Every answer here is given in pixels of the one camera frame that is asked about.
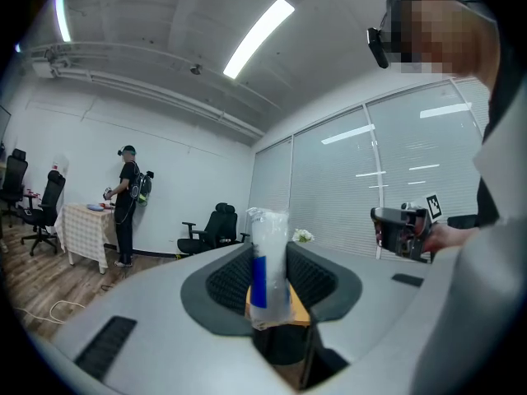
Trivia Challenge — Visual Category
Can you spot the white floor cable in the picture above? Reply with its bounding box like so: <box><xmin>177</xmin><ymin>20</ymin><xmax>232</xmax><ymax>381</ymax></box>
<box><xmin>13</xmin><ymin>300</ymin><xmax>86</xmax><ymax>325</ymax></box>

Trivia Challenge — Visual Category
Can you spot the person's torso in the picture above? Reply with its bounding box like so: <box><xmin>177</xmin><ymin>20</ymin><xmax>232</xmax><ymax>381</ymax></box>
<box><xmin>411</xmin><ymin>22</ymin><xmax>527</xmax><ymax>395</ymax></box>

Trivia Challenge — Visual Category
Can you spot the white small item blue label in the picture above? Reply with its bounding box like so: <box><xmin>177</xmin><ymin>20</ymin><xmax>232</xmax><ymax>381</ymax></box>
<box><xmin>245</xmin><ymin>207</ymin><xmax>294</xmax><ymax>331</ymax></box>

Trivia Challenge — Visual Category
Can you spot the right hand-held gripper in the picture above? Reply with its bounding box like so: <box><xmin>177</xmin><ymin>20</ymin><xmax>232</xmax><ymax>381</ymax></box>
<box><xmin>370</xmin><ymin>193</ymin><xmax>444</xmax><ymax>263</ymax></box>

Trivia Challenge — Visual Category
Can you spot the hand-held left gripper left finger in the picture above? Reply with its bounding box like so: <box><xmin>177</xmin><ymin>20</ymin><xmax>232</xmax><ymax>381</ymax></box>
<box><xmin>180</xmin><ymin>243</ymin><xmax>254</xmax><ymax>337</ymax></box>

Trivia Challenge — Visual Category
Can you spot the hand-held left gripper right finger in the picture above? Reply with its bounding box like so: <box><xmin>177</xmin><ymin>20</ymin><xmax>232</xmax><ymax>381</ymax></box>
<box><xmin>285</xmin><ymin>240</ymin><xmax>364</xmax><ymax>323</ymax></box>

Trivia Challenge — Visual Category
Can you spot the person's head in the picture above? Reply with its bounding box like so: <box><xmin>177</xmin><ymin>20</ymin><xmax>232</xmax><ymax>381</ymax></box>
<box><xmin>385</xmin><ymin>0</ymin><xmax>501</xmax><ymax>92</ymax></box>

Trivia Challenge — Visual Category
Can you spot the person's right forearm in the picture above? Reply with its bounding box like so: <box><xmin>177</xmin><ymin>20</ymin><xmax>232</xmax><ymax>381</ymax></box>
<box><xmin>424</xmin><ymin>221</ymin><xmax>481</xmax><ymax>258</ymax></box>

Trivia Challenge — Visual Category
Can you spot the black office chair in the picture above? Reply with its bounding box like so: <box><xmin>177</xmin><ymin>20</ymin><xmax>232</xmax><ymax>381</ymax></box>
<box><xmin>0</xmin><ymin>147</ymin><xmax>30</xmax><ymax>229</ymax></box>
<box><xmin>177</xmin><ymin>202</ymin><xmax>251</xmax><ymax>257</ymax></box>
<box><xmin>19</xmin><ymin>170</ymin><xmax>67</xmax><ymax>257</ymax></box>

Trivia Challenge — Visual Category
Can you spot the black head-worn camera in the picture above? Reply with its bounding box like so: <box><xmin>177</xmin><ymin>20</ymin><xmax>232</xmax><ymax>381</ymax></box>
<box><xmin>366</xmin><ymin>26</ymin><xmax>390</xmax><ymax>70</ymax></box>

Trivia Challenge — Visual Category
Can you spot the table with checkered cloth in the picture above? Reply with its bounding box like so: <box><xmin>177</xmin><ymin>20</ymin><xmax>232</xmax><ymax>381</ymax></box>
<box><xmin>54</xmin><ymin>202</ymin><xmax>119</xmax><ymax>275</ymax></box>

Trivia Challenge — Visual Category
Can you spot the long ceiling light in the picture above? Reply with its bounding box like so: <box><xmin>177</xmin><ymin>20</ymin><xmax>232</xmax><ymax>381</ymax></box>
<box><xmin>222</xmin><ymin>0</ymin><xmax>296</xmax><ymax>80</ymax></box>
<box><xmin>54</xmin><ymin>0</ymin><xmax>72</xmax><ymax>44</ymax></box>

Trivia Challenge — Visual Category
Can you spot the ceiling pipe run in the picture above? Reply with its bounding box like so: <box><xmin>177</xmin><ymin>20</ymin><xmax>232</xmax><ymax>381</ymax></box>
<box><xmin>24</xmin><ymin>41</ymin><xmax>267</xmax><ymax>139</ymax></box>

